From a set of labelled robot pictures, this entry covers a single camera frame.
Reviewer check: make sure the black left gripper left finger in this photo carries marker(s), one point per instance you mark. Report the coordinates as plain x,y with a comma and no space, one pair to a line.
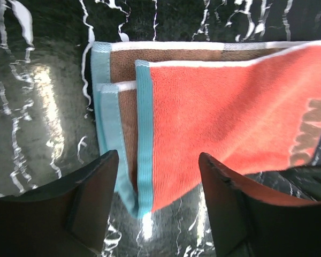
66,217

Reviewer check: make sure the brown towel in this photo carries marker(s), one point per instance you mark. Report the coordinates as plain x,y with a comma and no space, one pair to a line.
254,106

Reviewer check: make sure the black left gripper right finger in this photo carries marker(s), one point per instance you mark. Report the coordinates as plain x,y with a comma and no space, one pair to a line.
251,219

